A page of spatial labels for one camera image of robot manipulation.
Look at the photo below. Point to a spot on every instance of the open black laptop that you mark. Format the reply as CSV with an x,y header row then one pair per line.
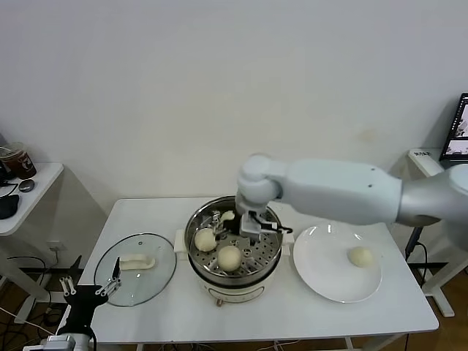
x,y
455,139

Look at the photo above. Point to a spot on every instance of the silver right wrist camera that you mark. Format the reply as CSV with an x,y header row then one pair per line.
x,y
251,226

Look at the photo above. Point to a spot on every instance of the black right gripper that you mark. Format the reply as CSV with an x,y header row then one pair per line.
x,y
234,226

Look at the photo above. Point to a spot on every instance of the round grey disc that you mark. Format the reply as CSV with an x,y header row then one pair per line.
x,y
28,185

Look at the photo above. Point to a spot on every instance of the white wall outlet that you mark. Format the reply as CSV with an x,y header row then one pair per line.
x,y
57,246

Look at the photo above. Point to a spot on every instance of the white round plate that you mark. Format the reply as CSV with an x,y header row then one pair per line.
x,y
329,270

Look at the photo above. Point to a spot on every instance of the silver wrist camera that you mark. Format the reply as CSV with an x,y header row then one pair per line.
x,y
251,226
60,343

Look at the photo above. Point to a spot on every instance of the white side table labelled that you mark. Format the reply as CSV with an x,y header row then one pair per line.
x,y
426,161

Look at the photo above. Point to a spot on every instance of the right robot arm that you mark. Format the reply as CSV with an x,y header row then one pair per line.
x,y
336,190

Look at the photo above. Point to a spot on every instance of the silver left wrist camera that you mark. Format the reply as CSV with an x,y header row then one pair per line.
x,y
60,343

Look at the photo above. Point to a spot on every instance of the white steamed baozi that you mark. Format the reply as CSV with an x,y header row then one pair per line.
x,y
361,256
229,258
228,215
204,240

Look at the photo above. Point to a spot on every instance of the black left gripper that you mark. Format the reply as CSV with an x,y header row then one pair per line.
x,y
86,303

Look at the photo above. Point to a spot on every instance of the dark plastic drink cup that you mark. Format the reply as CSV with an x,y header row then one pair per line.
x,y
5,164

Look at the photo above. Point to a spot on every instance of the brown coffee cup white logo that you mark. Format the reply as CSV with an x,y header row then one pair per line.
x,y
23,162

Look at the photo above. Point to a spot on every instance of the stainless steel steamer basket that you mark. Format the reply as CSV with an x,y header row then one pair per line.
x,y
268,256

